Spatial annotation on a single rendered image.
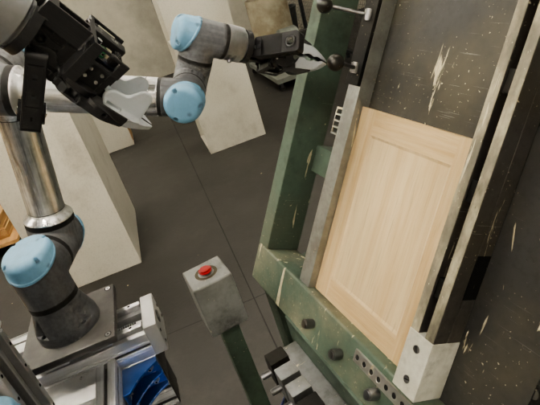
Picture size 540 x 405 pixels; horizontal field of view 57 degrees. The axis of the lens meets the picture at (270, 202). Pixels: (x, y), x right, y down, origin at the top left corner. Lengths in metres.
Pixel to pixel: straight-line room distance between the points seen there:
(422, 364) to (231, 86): 4.04
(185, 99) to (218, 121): 3.88
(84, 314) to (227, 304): 0.42
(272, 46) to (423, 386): 0.75
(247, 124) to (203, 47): 3.84
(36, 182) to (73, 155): 2.00
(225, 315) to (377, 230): 0.57
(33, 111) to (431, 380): 0.80
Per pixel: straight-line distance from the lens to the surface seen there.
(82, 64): 0.64
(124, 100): 0.69
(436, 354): 0.99
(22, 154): 1.23
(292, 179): 1.46
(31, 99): 0.68
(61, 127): 3.20
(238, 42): 1.10
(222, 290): 1.44
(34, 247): 1.22
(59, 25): 0.64
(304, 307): 1.34
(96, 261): 3.55
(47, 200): 1.27
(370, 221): 1.16
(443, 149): 1.02
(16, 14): 0.62
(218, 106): 4.79
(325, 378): 1.33
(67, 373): 1.34
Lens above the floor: 1.73
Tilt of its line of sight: 28 degrees down
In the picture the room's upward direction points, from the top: 17 degrees counter-clockwise
